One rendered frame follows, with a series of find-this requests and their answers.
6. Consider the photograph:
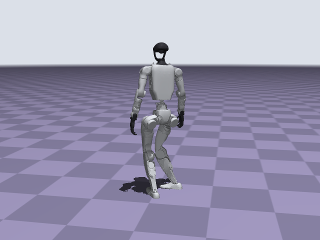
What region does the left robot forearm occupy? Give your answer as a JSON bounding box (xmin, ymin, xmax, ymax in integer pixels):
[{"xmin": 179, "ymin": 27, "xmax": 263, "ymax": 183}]
[{"xmin": 130, "ymin": 89, "xmax": 143, "ymax": 118}]

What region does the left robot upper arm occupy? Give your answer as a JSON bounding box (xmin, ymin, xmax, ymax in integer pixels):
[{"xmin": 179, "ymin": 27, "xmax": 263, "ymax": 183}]
[{"xmin": 137, "ymin": 66, "xmax": 152, "ymax": 98}]

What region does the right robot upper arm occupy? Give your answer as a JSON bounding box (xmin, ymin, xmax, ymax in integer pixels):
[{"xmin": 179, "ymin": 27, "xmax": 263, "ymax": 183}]
[{"xmin": 174, "ymin": 67, "xmax": 186, "ymax": 98}]

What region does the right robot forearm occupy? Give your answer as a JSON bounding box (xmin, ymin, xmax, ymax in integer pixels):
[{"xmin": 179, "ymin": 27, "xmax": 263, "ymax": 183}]
[{"xmin": 177, "ymin": 95, "xmax": 186, "ymax": 114}]

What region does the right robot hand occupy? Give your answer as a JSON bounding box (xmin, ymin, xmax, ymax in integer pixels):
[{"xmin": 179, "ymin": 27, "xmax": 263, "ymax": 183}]
[{"xmin": 177, "ymin": 110, "xmax": 185, "ymax": 128}]

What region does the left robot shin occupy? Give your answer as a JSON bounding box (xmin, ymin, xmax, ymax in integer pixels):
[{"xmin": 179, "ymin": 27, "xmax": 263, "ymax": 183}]
[{"xmin": 143, "ymin": 152, "xmax": 158, "ymax": 193}]

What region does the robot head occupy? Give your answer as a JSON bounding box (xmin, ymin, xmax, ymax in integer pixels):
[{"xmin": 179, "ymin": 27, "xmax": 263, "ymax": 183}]
[{"xmin": 153, "ymin": 42, "xmax": 169, "ymax": 65}]

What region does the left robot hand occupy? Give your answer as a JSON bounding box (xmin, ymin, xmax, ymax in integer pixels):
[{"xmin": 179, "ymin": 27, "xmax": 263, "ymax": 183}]
[{"xmin": 130, "ymin": 113, "xmax": 137, "ymax": 135}]

